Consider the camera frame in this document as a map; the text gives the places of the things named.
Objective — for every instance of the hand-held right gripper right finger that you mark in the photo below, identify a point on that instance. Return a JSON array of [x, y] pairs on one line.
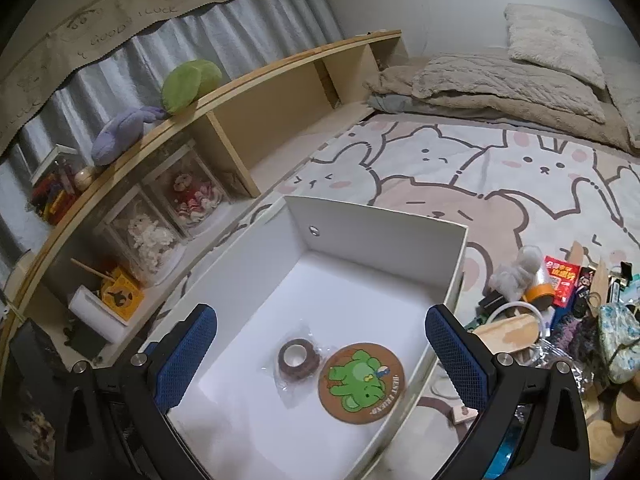
[[457, 355]]

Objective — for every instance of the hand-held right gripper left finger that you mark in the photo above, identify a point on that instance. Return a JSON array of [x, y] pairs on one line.
[[187, 355]]

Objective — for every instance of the white storage box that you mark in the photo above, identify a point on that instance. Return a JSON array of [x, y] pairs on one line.
[[350, 280]]

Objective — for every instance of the small wooden block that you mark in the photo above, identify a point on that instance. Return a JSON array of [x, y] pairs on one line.
[[464, 413]]

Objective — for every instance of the white plastic hoop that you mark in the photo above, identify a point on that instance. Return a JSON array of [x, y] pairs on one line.
[[510, 305]]

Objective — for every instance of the yellow printed box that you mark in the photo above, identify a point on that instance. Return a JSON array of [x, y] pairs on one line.
[[122, 300]]

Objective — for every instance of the round green elephant coaster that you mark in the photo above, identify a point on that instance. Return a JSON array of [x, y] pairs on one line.
[[360, 385]]

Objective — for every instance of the clear tape roll orange core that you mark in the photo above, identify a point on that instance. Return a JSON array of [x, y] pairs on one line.
[[540, 292]]

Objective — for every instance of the grey fluffy plush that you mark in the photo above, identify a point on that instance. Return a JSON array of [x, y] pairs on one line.
[[520, 272]]

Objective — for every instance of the white paper roll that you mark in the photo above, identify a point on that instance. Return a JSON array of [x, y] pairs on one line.
[[90, 315]]

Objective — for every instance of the dark patterned fabric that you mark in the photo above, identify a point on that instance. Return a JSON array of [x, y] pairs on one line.
[[575, 332]]

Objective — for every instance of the white fluffy doll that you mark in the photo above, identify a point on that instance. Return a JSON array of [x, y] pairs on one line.
[[150, 240]]

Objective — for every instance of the brown tape roll in wrapper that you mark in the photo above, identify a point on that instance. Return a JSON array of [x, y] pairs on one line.
[[312, 360]]

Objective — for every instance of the red snack packet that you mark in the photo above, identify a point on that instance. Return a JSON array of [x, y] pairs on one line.
[[562, 280]]

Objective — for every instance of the wooden stick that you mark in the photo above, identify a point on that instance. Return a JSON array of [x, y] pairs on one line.
[[90, 269]]

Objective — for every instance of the dark printed card packet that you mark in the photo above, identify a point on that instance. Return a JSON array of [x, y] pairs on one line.
[[585, 277]]

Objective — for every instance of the clear display case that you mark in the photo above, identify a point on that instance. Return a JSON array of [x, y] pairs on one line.
[[160, 170], [112, 225]]

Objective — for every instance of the wooden wedge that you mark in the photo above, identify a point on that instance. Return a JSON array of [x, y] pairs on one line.
[[577, 255], [600, 280]]

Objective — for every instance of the red dressed doll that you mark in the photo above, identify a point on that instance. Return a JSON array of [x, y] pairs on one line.
[[195, 197]]

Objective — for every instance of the floral fabric pouch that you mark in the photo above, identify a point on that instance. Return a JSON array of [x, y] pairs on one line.
[[620, 340]]

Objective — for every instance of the round wooden disc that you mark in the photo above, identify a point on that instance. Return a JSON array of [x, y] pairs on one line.
[[625, 407], [607, 442]]

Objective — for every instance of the cartoon animal printed bed sheet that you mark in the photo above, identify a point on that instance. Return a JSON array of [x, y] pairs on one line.
[[500, 180]]

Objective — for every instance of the black binder clip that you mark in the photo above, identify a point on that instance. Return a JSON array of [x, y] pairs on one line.
[[625, 269]]

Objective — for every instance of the colourful toy blocks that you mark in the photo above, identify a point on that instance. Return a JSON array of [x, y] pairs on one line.
[[52, 200]]

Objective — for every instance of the small wooden ball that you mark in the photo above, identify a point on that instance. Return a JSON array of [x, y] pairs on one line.
[[84, 176]]

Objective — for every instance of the purple plush toy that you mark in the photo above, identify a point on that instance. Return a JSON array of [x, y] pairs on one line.
[[117, 135]]

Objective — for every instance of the wooden bedside shelf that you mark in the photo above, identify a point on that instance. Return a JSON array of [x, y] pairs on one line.
[[280, 110]]

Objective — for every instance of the green round plush cushion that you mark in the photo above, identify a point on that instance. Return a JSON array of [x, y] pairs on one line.
[[185, 87]]

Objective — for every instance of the beige folded comforter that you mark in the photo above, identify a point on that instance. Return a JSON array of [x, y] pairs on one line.
[[475, 85]]

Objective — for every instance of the grey curtain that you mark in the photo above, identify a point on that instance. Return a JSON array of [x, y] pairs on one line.
[[225, 45]]

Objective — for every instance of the beige quilted pillow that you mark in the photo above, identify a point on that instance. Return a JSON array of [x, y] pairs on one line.
[[627, 90]]

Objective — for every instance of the cream fluffy pillow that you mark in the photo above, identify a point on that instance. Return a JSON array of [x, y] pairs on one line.
[[550, 40]]

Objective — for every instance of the beige printed valance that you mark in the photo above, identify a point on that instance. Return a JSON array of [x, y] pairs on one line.
[[125, 5]]

